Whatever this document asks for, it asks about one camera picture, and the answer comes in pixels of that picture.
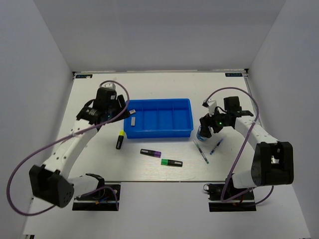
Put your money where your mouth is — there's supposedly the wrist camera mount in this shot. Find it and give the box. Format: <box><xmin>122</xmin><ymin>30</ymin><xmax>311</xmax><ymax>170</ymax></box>
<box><xmin>99</xmin><ymin>82</ymin><xmax>116</xmax><ymax>92</ymax></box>
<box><xmin>202</xmin><ymin>99</ymin><xmax>217</xmax><ymax>116</ymax></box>

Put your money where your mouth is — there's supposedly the round blue white tape tin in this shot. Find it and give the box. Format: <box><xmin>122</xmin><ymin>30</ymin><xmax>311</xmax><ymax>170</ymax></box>
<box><xmin>196</xmin><ymin>126</ymin><xmax>212</xmax><ymax>141</ymax></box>

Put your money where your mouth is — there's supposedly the green cap black highlighter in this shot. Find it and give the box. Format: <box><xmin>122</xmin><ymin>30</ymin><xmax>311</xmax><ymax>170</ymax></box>
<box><xmin>161</xmin><ymin>159</ymin><xmax>183</xmax><ymax>167</ymax></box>

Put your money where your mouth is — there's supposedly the left table corner label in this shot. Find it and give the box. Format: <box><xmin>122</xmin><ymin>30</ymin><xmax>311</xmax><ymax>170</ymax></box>
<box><xmin>75</xmin><ymin>74</ymin><xmax>93</xmax><ymax>79</ymax></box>

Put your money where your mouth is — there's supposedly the purple cap black highlighter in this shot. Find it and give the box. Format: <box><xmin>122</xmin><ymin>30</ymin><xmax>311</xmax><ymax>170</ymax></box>
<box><xmin>140</xmin><ymin>149</ymin><xmax>161</xmax><ymax>158</ymax></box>

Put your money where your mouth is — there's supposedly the purple cable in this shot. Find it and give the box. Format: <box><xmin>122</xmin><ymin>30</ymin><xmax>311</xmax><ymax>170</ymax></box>
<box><xmin>6</xmin><ymin>80</ymin><xmax>131</xmax><ymax>216</ymax></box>
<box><xmin>203</xmin><ymin>87</ymin><xmax>275</xmax><ymax>205</ymax></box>

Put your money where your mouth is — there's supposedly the blue ink pen refill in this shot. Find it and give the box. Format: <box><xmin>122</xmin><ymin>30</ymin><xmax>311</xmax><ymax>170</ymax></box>
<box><xmin>210</xmin><ymin>138</ymin><xmax>224</xmax><ymax>155</ymax></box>

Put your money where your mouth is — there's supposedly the yellow cap black highlighter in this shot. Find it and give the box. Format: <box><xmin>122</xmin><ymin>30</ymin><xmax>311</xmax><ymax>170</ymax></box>
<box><xmin>116</xmin><ymin>130</ymin><xmax>125</xmax><ymax>150</ymax></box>

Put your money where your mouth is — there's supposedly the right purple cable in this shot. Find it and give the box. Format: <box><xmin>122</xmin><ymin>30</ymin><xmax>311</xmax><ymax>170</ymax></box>
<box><xmin>203</xmin><ymin>87</ymin><xmax>275</xmax><ymax>205</ymax></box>

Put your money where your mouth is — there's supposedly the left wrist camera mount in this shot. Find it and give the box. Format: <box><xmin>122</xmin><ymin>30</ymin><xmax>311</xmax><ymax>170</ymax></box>
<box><xmin>99</xmin><ymin>82</ymin><xmax>116</xmax><ymax>92</ymax></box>

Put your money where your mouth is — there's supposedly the table corner label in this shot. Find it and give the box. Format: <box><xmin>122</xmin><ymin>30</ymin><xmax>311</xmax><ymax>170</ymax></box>
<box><xmin>225</xmin><ymin>73</ymin><xmax>243</xmax><ymax>77</ymax></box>
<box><xmin>75</xmin><ymin>74</ymin><xmax>93</xmax><ymax>79</ymax></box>

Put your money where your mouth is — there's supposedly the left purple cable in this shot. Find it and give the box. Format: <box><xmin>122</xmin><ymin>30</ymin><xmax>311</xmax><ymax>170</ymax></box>
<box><xmin>6</xmin><ymin>80</ymin><xmax>131</xmax><ymax>216</ymax></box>

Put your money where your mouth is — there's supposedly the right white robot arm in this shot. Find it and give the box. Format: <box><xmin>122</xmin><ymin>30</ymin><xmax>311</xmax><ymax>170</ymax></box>
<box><xmin>199</xmin><ymin>97</ymin><xmax>294</xmax><ymax>199</ymax></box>

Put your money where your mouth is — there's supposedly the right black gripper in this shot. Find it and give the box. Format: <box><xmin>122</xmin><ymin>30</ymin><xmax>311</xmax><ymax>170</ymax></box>
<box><xmin>199</xmin><ymin>106</ymin><xmax>230</xmax><ymax>138</ymax></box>

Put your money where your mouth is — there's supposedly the right table corner label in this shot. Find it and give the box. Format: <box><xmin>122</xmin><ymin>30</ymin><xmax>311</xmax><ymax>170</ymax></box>
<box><xmin>225</xmin><ymin>73</ymin><xmax>243</xmax><ymax>77</ymax></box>

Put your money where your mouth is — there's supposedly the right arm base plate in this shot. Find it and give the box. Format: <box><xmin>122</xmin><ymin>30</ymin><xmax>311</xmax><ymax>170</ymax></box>
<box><xmin>203</xmin><ymin>183</ymin><xmax>256</xmax><ymax>213</ymax></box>

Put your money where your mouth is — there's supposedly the grey eraser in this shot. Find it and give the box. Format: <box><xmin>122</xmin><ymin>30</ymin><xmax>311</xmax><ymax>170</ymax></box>
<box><xmin>131</xmin><ymin>117</ymin><xmax>136</xmax><ymax>126</ymax></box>

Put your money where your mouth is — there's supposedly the blue divided plastic tray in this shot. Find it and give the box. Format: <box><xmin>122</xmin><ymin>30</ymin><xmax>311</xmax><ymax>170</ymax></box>
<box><xmin>124</xmin><ymin>99</ymin><xmax>193</xmax><ymax>139</ymax></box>

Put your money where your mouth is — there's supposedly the green ink pen refill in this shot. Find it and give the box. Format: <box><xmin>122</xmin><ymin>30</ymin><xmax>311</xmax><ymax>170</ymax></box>
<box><xmin>193</xmin><ymin>139</ymin><xmax>209</xmax><ymax>164</ymax></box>

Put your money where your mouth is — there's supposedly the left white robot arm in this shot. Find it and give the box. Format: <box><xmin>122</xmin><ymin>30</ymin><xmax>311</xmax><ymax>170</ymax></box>
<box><xmin>29</xmin><ymin>83</ymin><xmax>130</xmax><ymax>208</ymax></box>

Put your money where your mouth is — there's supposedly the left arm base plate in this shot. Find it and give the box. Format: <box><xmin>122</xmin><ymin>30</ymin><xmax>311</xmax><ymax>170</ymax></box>
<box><xmin>72</xmin><ymin>184</ymin><xmax>121</xmax><ymax>212</ymax></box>

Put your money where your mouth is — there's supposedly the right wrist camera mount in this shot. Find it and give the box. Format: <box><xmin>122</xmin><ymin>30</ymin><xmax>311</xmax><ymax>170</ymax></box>
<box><xmin>202</xmin><ymin>99</ymin><xmax>217</xmax><ymax>116</ymax></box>

